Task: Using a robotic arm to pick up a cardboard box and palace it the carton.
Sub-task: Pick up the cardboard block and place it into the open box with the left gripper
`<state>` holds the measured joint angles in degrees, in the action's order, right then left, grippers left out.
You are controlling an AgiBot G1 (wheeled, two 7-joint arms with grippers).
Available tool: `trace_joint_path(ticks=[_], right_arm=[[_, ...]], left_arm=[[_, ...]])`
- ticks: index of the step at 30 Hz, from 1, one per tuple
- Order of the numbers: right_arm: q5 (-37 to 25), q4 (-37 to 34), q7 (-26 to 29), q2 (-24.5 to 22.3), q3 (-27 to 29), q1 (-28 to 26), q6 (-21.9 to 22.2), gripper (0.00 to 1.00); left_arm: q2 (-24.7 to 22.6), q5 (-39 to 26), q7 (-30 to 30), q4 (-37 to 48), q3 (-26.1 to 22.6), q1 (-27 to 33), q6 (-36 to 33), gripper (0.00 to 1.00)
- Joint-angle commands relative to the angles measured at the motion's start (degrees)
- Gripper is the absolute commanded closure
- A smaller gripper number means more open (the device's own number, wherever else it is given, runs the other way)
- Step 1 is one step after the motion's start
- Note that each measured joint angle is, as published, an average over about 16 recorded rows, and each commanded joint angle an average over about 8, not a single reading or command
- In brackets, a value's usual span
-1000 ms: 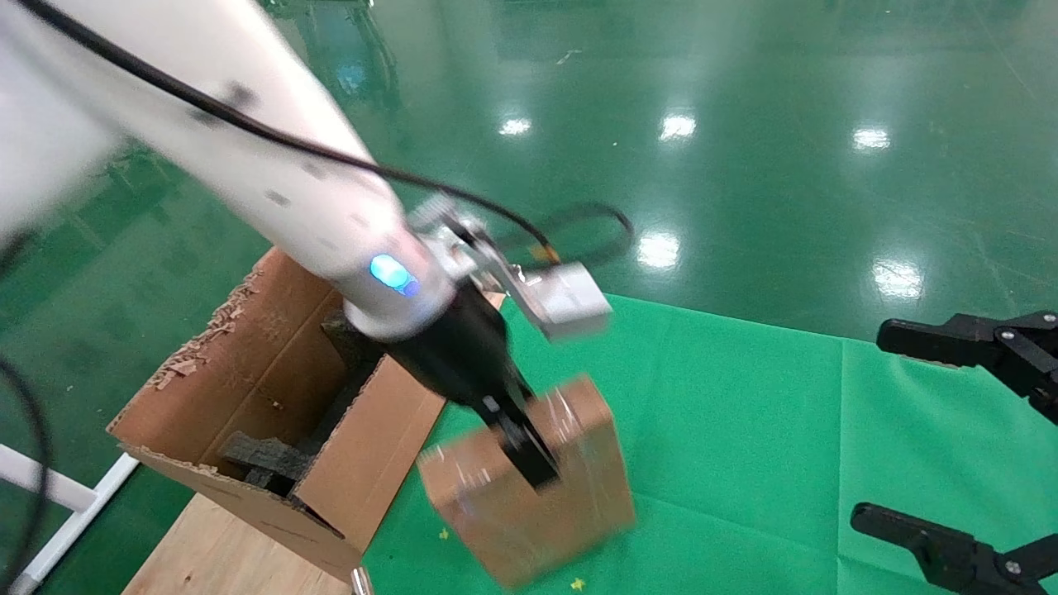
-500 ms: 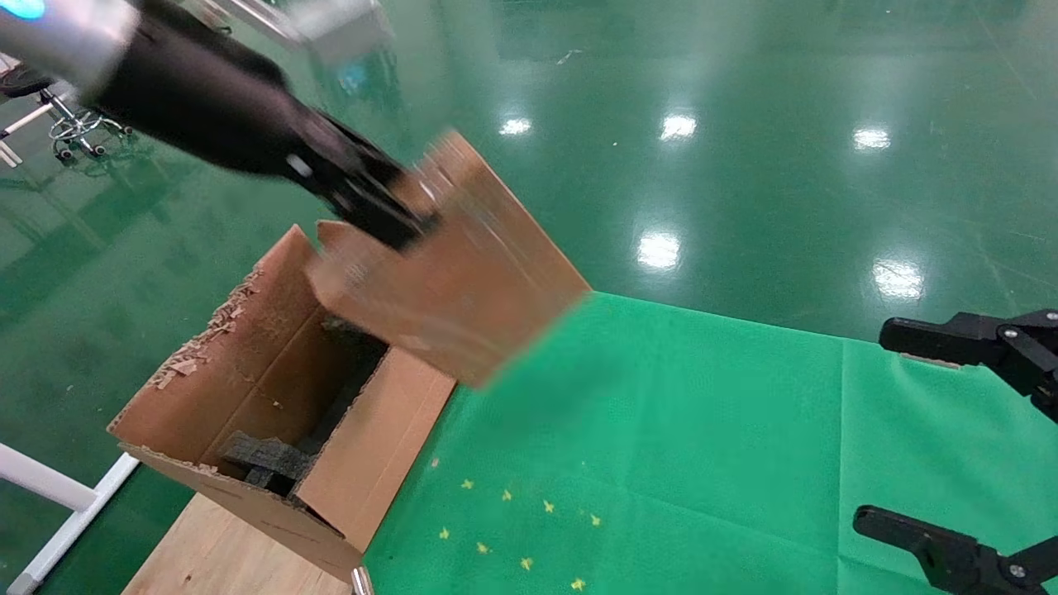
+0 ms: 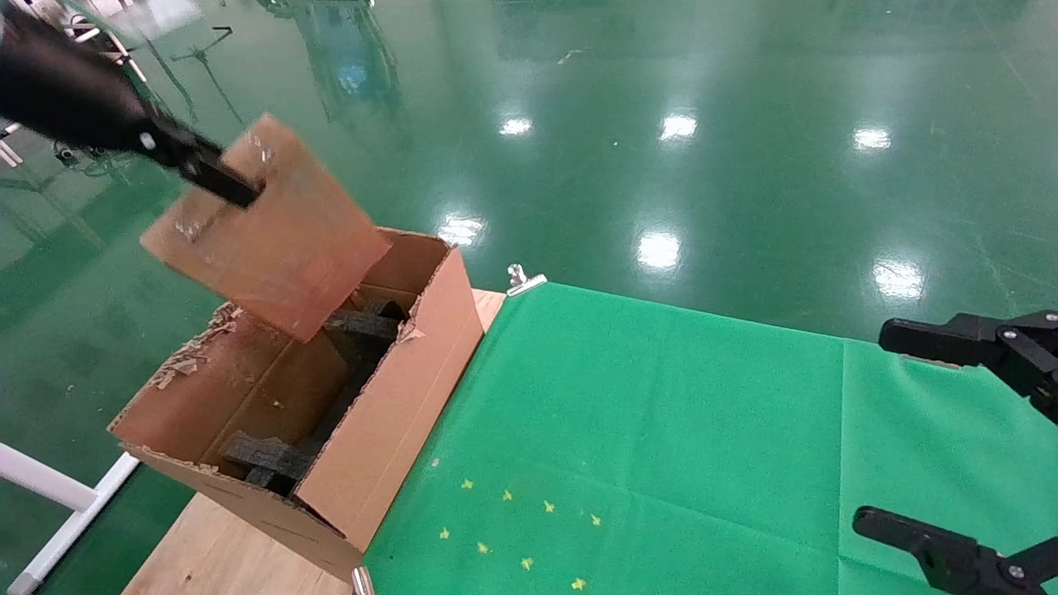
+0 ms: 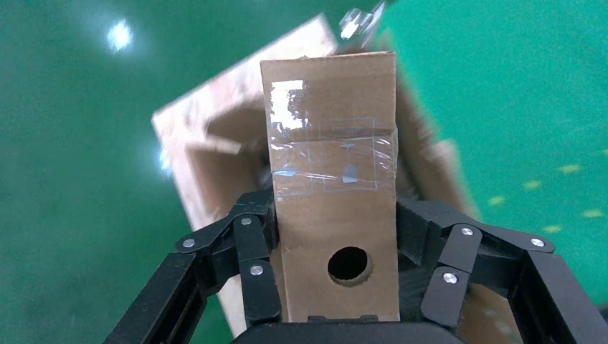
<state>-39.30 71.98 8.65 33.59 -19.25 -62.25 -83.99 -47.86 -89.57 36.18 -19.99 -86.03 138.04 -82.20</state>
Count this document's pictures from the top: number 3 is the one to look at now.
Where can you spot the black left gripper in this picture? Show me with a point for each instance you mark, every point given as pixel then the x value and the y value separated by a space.
pixel 66 91

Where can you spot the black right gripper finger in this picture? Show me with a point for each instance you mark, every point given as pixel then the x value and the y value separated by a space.
pixel 959 562
pixel 1000 347

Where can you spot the large open cardboard carton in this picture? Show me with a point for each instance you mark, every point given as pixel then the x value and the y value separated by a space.
pixel 388 446

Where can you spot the black tripod stand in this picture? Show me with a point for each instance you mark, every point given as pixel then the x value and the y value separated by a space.
pixel 198 56

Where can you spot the green table cloth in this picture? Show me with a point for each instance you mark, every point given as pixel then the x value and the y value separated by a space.
pixel 661 413

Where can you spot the white metal table leg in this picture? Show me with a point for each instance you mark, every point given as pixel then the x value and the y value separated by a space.
pixel 41 479

